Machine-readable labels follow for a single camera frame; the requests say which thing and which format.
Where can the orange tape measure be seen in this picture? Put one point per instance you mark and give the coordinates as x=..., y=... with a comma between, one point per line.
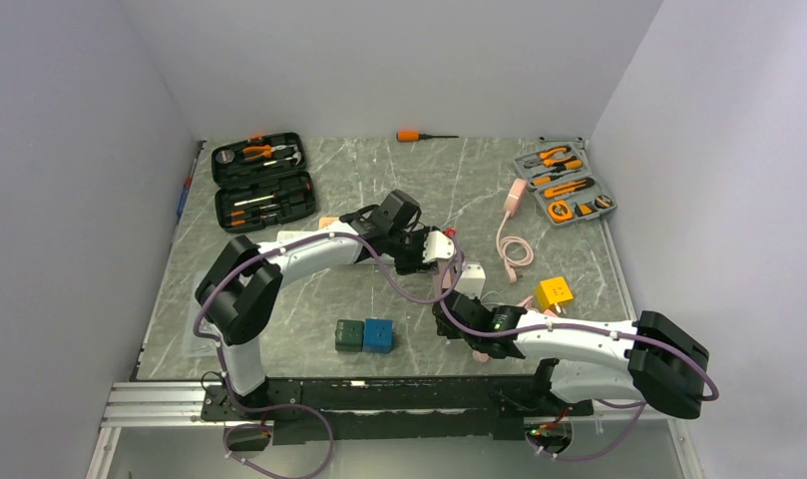
x=560, y=212

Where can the blue cube adapter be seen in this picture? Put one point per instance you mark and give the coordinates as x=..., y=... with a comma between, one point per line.
x=378, y=336

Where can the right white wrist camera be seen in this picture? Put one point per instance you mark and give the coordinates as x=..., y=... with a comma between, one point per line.
x=472, y=279

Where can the orange black combination pliers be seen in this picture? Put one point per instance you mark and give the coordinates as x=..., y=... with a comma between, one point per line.
x=549, y=158

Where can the black hex key set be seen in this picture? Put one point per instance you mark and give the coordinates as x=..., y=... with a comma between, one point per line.
x=585, y=209

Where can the beige cube adapter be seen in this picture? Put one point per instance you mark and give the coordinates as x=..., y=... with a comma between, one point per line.
x=328, y=223

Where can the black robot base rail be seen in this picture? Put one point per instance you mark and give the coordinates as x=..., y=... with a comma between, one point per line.
x=497, y=407

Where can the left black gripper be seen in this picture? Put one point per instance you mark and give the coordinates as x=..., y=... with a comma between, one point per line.
x=417, y=265

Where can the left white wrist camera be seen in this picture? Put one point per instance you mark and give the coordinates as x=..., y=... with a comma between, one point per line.
x=437, y=246

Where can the orange handled screwdriver upper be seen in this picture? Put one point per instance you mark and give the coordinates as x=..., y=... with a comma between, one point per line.
x=557, y=172

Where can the loose orange screwdriver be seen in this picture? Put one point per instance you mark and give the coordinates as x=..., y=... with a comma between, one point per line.
x=414, y=136

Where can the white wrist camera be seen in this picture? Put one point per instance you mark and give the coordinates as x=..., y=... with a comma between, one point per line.
x=437, y=246
x=472, y=279

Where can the grey plastic tool case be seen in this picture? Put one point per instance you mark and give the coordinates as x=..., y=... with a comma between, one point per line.
x=559, y=178

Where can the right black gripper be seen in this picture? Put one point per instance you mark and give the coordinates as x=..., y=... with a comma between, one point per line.
x=445, y=330

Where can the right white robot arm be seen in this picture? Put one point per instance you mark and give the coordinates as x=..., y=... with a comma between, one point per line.
x=650, y=360

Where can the dark green cube adapter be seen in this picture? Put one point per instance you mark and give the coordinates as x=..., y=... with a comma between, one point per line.
x=349, y=335

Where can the yellow cube socket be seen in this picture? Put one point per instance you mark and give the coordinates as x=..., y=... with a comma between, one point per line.
x=554, y=294

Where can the orange black utility knife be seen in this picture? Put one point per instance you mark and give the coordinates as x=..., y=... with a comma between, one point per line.
x=568, y=188

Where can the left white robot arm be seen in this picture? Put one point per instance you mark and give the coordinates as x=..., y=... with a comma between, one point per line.
x=238, y=293

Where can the white multicolour power strip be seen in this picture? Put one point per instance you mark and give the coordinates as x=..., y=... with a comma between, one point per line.
x=294, y=236

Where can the black plastic tool case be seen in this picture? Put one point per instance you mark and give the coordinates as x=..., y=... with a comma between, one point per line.
x=263, y=182

